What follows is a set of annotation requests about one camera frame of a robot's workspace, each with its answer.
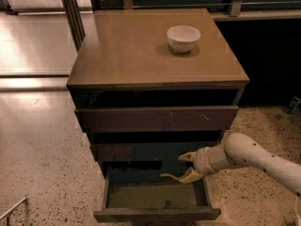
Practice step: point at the white ceramic bowl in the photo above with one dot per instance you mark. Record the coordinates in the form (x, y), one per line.
(182, 38)

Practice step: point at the open bottom drawer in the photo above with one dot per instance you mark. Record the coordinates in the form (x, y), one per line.
(144, 198)

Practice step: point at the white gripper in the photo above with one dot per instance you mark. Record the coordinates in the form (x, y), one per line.
(201, 160)

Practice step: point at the grey wall socket box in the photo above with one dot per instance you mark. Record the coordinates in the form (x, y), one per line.
(293, 105)

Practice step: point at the brown drawer cabinet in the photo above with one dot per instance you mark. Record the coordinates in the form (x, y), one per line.
(125, 61)

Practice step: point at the top drawer front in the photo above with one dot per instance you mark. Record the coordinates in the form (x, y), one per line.
(157, 119)

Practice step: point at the metal door frame post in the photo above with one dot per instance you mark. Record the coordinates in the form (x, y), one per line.
(72, 12)

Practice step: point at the middle drawer front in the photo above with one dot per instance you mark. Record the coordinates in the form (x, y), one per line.
(145, 151)

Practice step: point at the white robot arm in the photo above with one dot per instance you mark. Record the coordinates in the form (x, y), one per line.
(238, 151)

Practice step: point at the metal frame corner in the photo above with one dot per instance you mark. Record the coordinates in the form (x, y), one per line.
(13, 208)

